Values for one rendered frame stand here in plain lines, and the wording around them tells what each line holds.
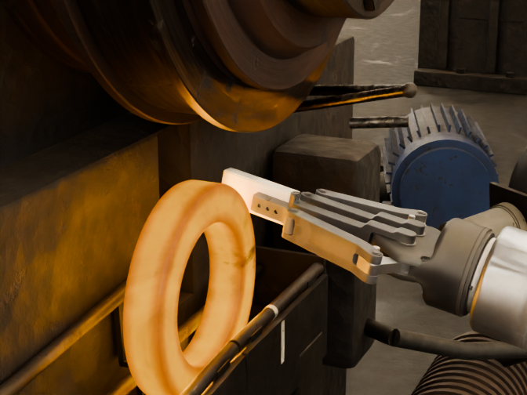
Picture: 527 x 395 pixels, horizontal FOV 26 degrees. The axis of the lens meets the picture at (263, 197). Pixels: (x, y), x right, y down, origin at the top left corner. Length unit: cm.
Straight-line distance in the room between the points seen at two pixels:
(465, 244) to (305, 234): 13
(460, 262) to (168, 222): 23
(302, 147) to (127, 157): 30
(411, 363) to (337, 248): 164
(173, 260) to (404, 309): 196
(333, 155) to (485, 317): 33
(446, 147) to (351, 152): 188
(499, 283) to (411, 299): 198
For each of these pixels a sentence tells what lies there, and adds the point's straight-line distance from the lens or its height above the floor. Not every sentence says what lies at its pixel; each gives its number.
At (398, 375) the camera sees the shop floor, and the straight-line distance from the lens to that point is 248.
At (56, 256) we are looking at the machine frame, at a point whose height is 81.
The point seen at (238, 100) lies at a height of 92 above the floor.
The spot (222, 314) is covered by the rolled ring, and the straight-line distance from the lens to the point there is 100.
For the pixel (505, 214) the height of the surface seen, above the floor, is 70.
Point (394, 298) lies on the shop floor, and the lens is 286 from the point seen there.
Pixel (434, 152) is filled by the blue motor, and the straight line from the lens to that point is 303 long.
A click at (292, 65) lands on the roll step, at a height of 93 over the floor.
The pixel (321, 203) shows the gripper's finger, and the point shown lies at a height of 81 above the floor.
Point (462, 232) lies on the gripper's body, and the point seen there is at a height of 81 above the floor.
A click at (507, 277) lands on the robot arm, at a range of 89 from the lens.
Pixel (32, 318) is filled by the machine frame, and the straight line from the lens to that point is 85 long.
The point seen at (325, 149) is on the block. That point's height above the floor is 80.
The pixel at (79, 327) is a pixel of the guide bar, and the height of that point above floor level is 76.
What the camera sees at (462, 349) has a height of 57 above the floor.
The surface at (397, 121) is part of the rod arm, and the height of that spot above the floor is 87.
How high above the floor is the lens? 112
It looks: 18 degrees down
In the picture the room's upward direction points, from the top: straight up
